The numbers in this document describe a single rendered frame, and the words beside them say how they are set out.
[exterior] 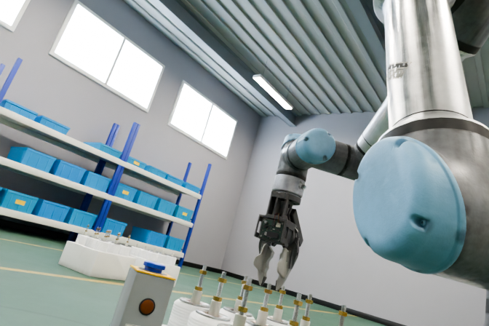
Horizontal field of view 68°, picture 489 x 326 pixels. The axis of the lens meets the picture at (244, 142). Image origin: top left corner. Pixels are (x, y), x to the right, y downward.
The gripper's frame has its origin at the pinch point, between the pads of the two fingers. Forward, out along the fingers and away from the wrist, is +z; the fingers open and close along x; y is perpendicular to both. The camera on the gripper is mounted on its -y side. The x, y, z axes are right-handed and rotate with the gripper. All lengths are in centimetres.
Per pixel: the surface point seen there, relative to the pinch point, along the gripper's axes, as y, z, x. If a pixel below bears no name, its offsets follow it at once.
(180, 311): 8.1, 11.1, -16.5
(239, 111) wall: -592, -337, -424
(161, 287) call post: 29.4, 4.9, -6.9
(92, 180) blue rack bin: -254, -56, -402
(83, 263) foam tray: -114, 27, -196
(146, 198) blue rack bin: -351, -59, -388
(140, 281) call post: 32.5, 4.6, -9.1
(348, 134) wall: -638, -314, -167
